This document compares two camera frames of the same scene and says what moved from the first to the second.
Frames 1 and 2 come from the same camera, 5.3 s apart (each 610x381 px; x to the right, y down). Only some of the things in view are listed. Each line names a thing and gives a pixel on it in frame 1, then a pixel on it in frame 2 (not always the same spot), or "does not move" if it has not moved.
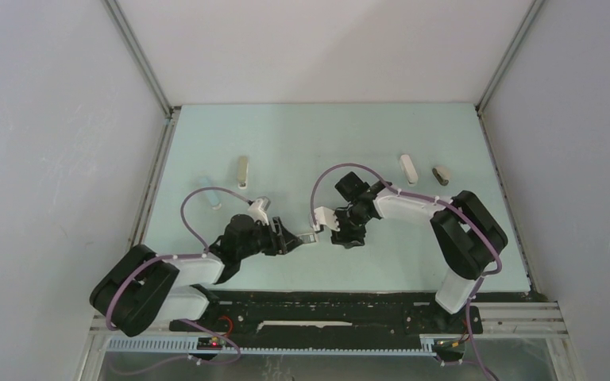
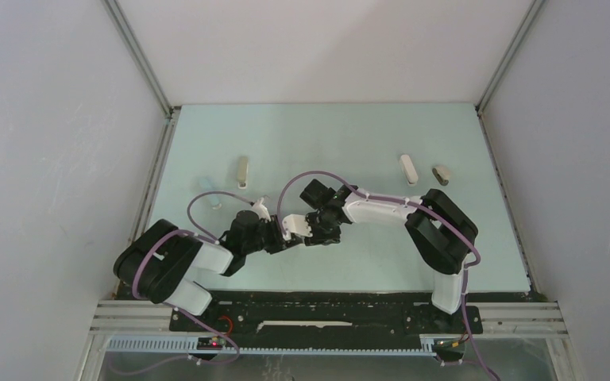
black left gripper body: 263,240 does not move
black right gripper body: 352,224 to 324,232
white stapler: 408,170 does not move
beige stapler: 242,171 does not move
